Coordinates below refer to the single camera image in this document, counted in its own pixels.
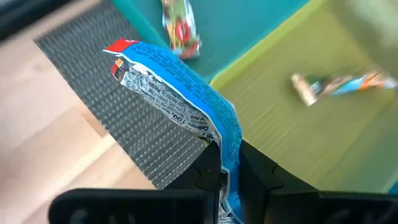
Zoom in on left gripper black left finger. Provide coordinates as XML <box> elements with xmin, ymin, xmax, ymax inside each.
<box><xmin>48</xmin><ymin>141</ymin><xmax>222</xmax><ymax>224</ymax></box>

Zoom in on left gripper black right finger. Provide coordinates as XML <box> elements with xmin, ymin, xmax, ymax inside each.
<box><xmin>239</xmin><ymin>139</ymin><xmax>398</xmax><ymax>224</ymax></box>

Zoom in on red white granola bar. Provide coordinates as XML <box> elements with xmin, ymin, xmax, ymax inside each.
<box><xmin>160</xmin><ymin>0</ymin><xmax>202</xmax><ymax>60</ymax></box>

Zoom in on yellow-green plastic bin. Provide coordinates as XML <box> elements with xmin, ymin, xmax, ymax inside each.
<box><xmin>210</xmin><ymin>0</ymin><xmax>398</xmax><ymax>195</ymax></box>

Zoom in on dark grey ribbed mat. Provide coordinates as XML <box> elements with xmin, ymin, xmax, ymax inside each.
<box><xmin>34</xmin><ymin>0</ymin><xmax>212</xmax><ymax>190</ymax></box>

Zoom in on teal plastic bin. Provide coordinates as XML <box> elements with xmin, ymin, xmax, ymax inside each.
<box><xmin>111</xmin><ymin>0</ymin><xmax>312</xmax><ymax>83</ymax></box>

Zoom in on black aluminium table frame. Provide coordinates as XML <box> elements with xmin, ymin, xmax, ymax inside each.
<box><xmin>0</xmin><ymin>0</ymin><xmax>72</xmax><ymax>42</ymax></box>

